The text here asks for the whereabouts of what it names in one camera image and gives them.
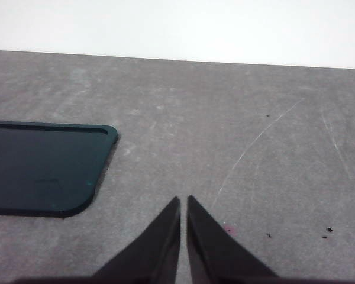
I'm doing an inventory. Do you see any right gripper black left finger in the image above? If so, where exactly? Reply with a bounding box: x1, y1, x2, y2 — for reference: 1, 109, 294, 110
90, 196, 182, 284

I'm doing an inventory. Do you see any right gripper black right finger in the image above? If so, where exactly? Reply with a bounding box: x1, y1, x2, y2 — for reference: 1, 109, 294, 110
186, 195, 281, 284

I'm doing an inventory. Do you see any dark green rectangular tray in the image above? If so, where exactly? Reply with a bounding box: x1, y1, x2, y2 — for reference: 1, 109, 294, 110
0, 120, 120, 219

